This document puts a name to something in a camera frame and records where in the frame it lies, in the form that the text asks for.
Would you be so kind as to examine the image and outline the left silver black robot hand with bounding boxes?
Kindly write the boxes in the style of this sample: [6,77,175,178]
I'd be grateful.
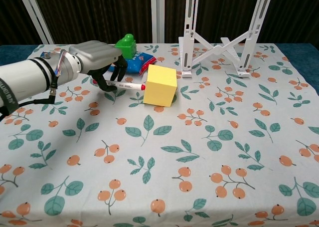
[58,40,128,92]

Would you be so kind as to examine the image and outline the red white marker pen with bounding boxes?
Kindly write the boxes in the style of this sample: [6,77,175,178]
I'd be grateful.
[93,79,147,91]

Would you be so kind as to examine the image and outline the yellow cube block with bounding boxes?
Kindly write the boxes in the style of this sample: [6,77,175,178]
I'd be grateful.
[143,64,178,108]

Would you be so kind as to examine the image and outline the green toy building block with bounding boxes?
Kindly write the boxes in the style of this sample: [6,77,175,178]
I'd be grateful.
[114,33,137,60]

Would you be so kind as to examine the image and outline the blue snack bag red ends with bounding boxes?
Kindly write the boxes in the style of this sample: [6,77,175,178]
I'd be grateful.
[102,51,158,76]

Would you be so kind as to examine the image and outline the white folding laptop stand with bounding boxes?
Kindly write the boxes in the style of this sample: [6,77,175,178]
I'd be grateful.
[178,0,274,79]

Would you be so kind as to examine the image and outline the floral fruit print tablecloth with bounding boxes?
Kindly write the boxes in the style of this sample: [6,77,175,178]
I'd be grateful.
[0,42,319,227]

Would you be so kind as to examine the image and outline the white slanted frame bar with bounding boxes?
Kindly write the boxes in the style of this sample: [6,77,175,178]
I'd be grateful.
[15,0,55,45]

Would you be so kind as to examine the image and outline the white vertical frame post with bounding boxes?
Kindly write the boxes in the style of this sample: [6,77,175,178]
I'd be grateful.
[150,0,166,44]

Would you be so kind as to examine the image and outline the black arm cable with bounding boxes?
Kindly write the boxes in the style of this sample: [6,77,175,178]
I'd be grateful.
[0,72,58,122]

